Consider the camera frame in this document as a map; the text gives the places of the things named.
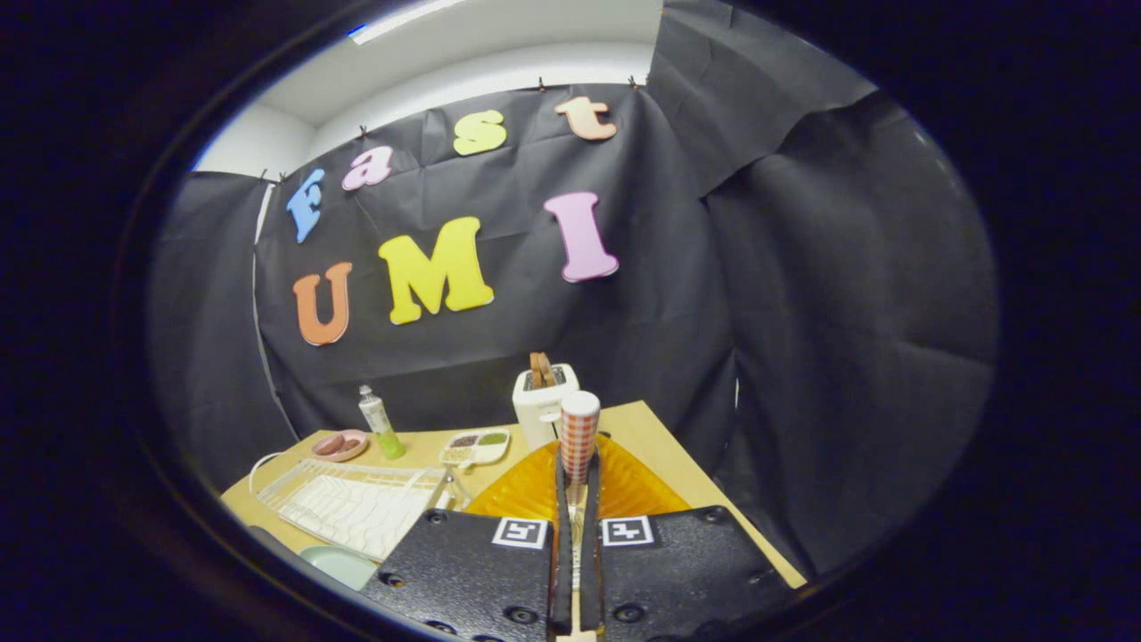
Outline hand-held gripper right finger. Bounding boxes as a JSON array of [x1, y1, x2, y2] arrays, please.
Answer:
[[579, 435, 796, 642]]

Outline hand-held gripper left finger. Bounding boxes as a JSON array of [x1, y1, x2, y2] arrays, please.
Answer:
[[359, 444, 574, 642]]

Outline pale green plate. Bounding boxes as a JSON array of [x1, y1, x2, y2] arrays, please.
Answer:
[[299, 545, 380, 591]]

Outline white dish rack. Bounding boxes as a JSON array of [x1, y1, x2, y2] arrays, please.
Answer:
[[254, 453, 447, 563]]

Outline pink plate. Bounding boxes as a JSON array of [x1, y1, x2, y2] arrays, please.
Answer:
[[311, 429, 369, 463]]

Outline white divided condiment tray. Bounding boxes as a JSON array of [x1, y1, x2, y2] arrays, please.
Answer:
[[439, 428, 512, 467]]

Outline white toaster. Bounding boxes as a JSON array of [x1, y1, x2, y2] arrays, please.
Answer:
[[513, 364, 580, 451]]

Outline clear plastic bottle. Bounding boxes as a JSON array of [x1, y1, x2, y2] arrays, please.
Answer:
[[358, 385, 406, 460]]

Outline black backdrop cloth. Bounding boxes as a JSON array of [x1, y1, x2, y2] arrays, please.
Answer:
[[147, 0, 999, 580]]

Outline ceiling light panel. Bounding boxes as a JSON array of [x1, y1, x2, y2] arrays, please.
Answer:
[[348, 0, 464, 44]]

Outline white wire loop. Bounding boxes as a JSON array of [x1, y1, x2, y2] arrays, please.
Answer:
[[248, 450, 308, 496]]

